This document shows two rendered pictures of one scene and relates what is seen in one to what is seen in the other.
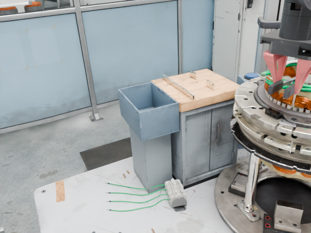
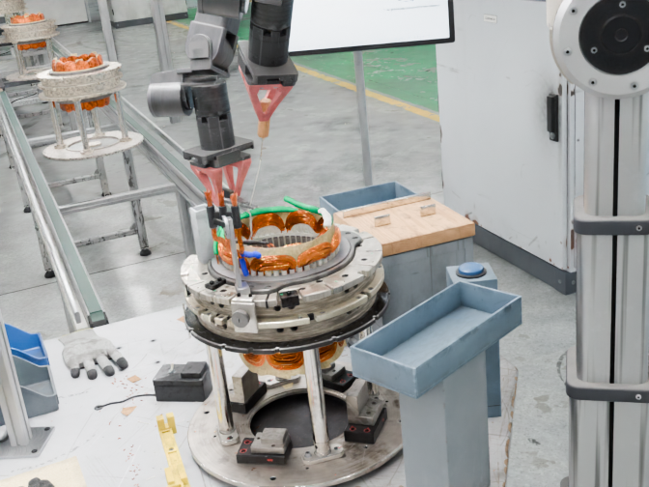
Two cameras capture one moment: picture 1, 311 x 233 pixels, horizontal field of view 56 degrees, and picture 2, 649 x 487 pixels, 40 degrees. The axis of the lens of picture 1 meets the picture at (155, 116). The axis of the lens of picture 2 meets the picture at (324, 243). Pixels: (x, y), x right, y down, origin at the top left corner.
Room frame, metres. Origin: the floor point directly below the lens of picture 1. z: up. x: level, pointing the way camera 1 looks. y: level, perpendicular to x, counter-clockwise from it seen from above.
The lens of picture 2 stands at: (0.75, -1.65, 1.62)
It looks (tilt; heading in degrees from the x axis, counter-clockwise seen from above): 21 degrees down; 95
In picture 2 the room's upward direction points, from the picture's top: 6 degrees counter-clockwise
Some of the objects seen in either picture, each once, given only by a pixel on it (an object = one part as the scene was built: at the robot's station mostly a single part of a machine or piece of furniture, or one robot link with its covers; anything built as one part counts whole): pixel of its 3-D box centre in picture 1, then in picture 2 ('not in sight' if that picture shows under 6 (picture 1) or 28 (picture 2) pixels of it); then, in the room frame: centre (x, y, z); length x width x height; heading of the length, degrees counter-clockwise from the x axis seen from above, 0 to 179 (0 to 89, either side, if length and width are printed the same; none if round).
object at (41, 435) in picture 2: not in sight; (22, 442); (0.08, -0.34, 0.78); 0.09 x 0.09 x 0.01; 0
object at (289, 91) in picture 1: (289, 90); not in sight; (0.46, -0.24, 1.17); 0.04 x 0.01 x 0.02; 135
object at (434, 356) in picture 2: not in sight; (443, 410); (0.81, -0.54, 0.92); 0.25 x 0.11 x 0.28; 49
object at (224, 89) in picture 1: (195, 87); (402, 223); (0.78, -0.12, 1.05); 0.20 x 0.19 x 0.02; 113
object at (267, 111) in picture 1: (273, 113); not in sight; (0.51, -0.24, 1.10); 0.03 x 0.01 x 0.01; 27
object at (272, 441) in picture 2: not in sight; (269, 440); (0.54, -0.45, 0.83); 0.05 x 0.04 x 0.02; 171
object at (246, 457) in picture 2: not in sight; (264, 450); (0.53, -0.45, 0.81); 0.08 x 0.05 x 0.01; 171
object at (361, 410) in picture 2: not in sight; (364, 401); (0.69, -0.38, 0.85); 0.06 x 0.04 x 0.05; 73
